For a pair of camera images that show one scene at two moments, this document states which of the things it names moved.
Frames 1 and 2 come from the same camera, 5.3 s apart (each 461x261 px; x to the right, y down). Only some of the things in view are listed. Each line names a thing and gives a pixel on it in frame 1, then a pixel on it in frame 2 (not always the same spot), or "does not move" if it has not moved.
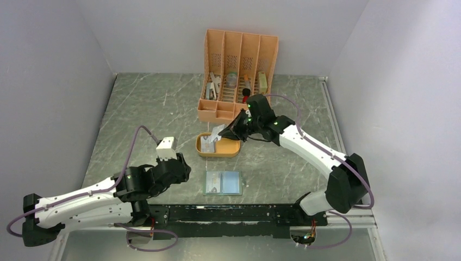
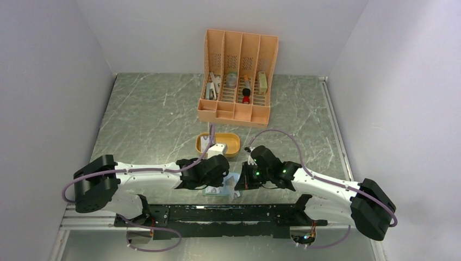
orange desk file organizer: x=234 y=62 does not move
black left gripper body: x=184 y=177 to x=215 y=181
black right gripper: x=234 y=131 to x=245 y=182
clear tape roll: x=231 y=80 does not move
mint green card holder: x=223 y=182 does not move
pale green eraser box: x=262 y=82 does not move
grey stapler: x=210 y=91 does not move
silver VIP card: x=216 y=130 to x=236 y=194
